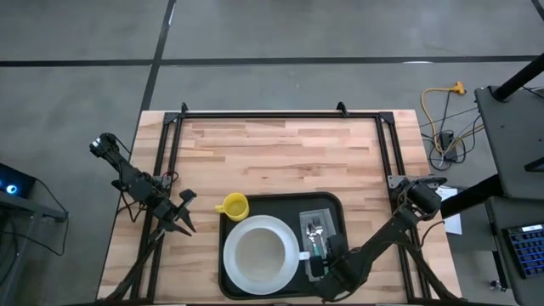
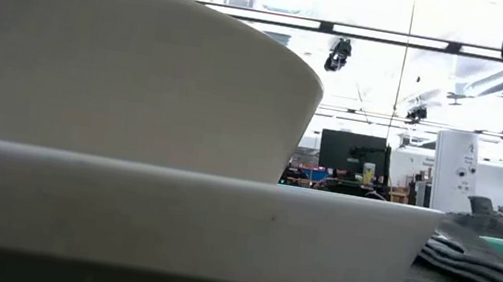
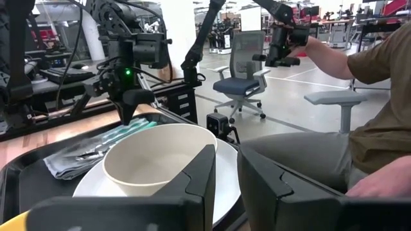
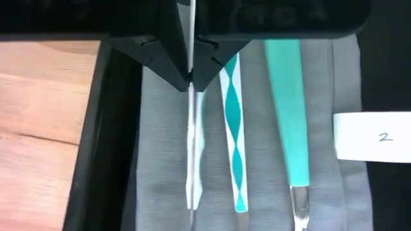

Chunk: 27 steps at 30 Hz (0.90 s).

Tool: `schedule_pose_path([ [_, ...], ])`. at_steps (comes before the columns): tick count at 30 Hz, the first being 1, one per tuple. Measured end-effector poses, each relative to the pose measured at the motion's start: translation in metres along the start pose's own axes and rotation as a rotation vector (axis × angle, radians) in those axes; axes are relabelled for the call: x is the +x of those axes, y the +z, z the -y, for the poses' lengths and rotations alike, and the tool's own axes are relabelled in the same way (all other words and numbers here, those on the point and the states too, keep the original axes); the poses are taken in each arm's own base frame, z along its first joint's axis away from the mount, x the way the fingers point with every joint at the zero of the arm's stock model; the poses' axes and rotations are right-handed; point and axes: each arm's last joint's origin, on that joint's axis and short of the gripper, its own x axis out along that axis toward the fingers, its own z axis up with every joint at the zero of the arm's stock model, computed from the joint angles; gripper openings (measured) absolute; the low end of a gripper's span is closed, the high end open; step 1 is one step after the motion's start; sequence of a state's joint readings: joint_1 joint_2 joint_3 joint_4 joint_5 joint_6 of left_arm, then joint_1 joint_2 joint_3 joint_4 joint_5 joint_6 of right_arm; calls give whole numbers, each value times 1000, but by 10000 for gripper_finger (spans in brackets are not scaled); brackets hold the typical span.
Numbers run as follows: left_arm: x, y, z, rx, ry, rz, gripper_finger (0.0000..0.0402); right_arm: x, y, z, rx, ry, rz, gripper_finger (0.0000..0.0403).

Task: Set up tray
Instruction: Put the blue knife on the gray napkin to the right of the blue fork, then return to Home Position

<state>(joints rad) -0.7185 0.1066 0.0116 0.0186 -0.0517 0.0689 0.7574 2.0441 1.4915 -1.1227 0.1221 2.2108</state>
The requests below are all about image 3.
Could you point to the white plate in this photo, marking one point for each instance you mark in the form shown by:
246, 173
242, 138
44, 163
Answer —
224, 179

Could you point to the beige bowl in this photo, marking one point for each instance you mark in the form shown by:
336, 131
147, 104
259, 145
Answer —
144, 154

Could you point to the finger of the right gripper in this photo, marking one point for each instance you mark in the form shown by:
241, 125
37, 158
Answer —
131, 99
96, 86

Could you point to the white square column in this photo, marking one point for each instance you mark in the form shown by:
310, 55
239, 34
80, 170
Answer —
178, 32

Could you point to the white board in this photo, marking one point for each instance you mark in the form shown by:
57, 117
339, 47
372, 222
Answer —
250, 19

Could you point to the black plastic tray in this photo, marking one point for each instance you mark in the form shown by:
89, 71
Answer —
35, 186

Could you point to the grey chair armrest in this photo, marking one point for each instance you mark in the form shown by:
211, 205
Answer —
337, 96

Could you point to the white round column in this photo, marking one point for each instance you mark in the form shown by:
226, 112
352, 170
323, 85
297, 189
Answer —
93, 41

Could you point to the black aluminium table frame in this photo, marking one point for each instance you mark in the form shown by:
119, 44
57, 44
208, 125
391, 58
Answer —
180, 86

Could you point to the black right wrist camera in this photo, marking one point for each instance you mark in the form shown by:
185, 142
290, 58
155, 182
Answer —
151, 49

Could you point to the person's forearm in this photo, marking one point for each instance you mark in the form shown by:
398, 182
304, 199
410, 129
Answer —
327, 59

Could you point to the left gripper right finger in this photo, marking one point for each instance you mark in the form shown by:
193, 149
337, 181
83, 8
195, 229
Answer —
273, 211

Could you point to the black computer mouse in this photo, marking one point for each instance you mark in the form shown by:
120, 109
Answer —
79, 65

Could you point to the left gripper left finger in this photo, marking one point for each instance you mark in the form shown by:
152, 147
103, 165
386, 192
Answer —
180, 211

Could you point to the blue grey office chair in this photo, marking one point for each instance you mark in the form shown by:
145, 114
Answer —
237, 85

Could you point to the person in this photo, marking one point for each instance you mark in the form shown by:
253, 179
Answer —
385, 96

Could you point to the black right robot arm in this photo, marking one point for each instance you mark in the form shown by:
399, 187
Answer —
112, 13

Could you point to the person's hand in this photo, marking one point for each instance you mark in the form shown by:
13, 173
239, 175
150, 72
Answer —
385, 179

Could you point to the black drawer unit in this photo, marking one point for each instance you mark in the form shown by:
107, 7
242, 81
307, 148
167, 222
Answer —
183, 106

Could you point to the black keyboard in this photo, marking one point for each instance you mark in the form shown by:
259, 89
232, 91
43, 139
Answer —
67, 75

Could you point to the grey napkin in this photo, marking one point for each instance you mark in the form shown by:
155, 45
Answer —
64, 163

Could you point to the black table camera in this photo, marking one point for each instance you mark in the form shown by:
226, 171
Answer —
216, 125

